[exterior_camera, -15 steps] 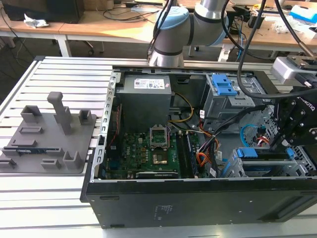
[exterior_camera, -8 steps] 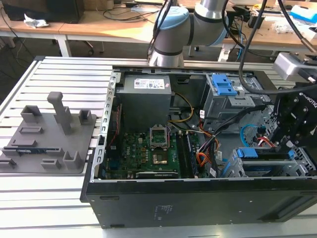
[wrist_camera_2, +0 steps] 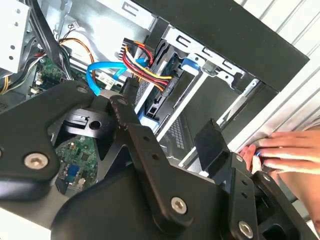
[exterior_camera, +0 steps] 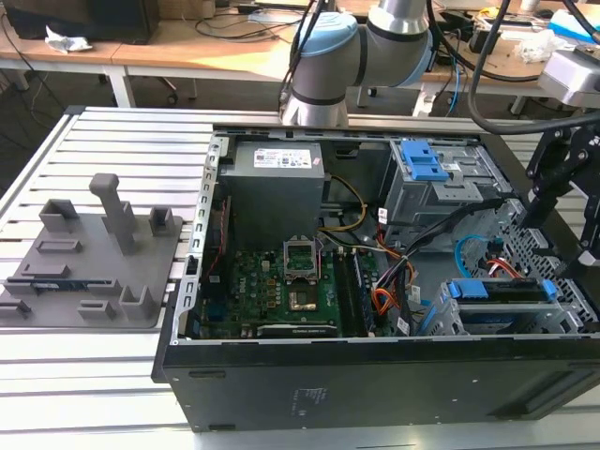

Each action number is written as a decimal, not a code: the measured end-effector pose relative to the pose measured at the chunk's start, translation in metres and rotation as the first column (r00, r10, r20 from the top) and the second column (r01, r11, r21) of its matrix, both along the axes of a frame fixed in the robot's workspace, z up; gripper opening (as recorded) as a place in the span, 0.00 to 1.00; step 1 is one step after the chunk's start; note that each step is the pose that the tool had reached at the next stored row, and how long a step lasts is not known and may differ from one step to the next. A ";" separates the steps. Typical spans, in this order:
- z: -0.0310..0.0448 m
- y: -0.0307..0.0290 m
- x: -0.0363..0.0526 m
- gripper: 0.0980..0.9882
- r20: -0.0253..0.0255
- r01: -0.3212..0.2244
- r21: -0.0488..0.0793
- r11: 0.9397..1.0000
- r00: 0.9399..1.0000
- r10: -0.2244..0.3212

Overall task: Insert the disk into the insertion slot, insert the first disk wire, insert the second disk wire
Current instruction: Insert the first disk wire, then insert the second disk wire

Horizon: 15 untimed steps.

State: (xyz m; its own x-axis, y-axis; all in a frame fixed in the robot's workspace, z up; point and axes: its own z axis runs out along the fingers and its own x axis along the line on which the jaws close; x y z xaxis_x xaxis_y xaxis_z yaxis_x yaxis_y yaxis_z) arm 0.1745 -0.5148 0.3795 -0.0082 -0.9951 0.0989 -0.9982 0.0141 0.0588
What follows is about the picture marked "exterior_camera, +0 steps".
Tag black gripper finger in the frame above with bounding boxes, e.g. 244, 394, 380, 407
577, 187, 600, 281
521, 126, 587, 233

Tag hard disk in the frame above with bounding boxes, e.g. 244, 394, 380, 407
446, 277, 558, 302

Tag metal disk bay cage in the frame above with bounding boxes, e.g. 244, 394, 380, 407
432, 276, 588, 338

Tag metal optical drive cage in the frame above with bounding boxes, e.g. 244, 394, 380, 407
387, 137, 506, 227

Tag wooden desk with white legs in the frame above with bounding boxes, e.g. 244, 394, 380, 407
327, 0, 600, 117
0, 18, 304, 112

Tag crumpled white paper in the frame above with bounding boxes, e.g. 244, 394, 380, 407
43, 24, 95, 53
514, 31, 569, 66

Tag blue plastic drive latch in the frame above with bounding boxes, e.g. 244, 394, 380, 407
400, 139, 452, 184

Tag pale blue box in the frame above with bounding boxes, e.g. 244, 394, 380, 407
547, 7, 600, 47

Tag black open PC case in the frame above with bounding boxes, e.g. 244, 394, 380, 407
149, 122, 600, 433

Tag square motherboard chipset chip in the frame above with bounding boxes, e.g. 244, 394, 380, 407
288, 289, 319, 312

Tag metal CPU socket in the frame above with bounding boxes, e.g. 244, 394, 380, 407
281, 237, 323, 286

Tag grey power supply unit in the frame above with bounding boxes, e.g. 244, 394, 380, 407
217, 139, 328, 253

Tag black graphics card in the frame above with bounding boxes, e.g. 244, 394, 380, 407
254, 322, 340, 340

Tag green motherboard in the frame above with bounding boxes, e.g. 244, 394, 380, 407
187, 243, 377, 341

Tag grey parts rack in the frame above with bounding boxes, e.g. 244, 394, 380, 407
0, 172, 186, 331

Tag black monitor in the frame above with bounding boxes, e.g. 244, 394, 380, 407
3, 0, 161, 47

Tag grey wrist camera housing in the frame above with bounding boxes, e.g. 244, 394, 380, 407
537, 45, 600, 108

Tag red data wire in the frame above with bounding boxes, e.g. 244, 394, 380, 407
486, 258, 534, 283

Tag blue flat data wire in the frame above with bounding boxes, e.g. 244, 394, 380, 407
456, 232, 506, 279

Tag black cable bundle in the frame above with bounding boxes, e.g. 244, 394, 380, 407
373, 204, 499, 283

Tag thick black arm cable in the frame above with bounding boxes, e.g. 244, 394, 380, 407
468, 0, 600, 136

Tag yellow power cable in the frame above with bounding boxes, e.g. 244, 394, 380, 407
317, 174, 368, 234

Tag red orange yellow power wires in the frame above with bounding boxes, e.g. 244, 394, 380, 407
371, 261, 419, 325

